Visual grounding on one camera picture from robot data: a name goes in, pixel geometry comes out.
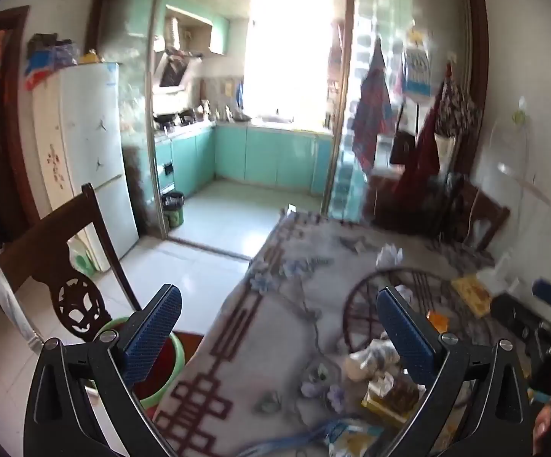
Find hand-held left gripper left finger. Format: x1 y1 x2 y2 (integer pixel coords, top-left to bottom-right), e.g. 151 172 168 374
24 284 183 457

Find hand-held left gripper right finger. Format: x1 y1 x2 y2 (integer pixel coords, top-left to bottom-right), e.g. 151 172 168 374
377 286 535 457

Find green red plastic bin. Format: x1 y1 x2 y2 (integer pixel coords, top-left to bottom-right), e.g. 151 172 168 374
87 316 188 410

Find small black trash can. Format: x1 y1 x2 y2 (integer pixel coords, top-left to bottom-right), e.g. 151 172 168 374
161 192 185 229

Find person's right hand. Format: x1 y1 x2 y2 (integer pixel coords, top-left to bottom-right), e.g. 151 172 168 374
532 402 551 457

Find orange packet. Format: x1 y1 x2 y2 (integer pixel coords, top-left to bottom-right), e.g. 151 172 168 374
426 311 450 335

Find white box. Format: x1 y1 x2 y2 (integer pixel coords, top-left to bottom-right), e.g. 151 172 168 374
476 267 535 296

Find flat yellow packet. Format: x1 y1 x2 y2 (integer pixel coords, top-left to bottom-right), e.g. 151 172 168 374
451 275 494 317

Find glass turntable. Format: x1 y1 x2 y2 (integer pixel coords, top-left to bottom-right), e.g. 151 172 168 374
342 267 509 391

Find crumpled white paper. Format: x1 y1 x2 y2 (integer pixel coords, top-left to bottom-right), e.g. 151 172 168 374
375 243 404 268

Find green white bag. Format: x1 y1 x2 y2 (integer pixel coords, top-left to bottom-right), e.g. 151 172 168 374
68 243 99 278

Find plain wooden chair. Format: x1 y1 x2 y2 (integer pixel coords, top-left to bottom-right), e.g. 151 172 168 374
366 171 511 253

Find white blue plastic packet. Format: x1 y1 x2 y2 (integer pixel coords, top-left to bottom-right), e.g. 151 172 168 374
327 421 388 457

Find table with floral cloth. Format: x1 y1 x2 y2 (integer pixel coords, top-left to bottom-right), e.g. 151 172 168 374
152 209 533 457

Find white standing fan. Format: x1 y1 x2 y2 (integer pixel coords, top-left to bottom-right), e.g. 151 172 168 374
485 97 551 272

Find carved dark wooden chair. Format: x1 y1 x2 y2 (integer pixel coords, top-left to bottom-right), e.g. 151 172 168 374
0 183 143 344

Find blue striped bag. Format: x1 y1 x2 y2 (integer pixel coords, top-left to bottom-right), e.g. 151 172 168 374
240 419 347 457

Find red garment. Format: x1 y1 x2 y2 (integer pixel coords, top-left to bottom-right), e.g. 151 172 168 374
392 81 442 205

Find black handbag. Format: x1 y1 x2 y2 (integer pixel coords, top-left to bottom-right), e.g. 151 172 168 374
390 105 414 167

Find turquoise kitchen cabinets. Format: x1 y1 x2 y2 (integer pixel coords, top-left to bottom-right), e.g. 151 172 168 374
154 121 335 196

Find white refrigerator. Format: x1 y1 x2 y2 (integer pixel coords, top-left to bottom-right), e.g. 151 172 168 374
32 61 140 272

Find dark floral garment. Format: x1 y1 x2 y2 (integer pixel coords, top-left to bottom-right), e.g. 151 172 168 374
434 64 476 139

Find plaid garment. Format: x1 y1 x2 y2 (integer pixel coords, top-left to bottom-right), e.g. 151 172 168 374
351 38 395 172

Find range hood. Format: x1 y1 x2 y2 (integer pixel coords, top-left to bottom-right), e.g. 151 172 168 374
154 50 204 91

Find blue red bag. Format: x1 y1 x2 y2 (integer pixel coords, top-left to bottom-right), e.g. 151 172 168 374
24 33 82 91

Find glass sliding door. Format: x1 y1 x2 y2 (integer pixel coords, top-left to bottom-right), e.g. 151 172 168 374
323 0 478 222

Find white printed strap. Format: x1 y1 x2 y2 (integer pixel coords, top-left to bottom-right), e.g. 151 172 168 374
0 267 43 344

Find wall calendar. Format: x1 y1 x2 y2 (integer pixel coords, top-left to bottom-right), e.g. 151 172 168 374
401 29 433 98

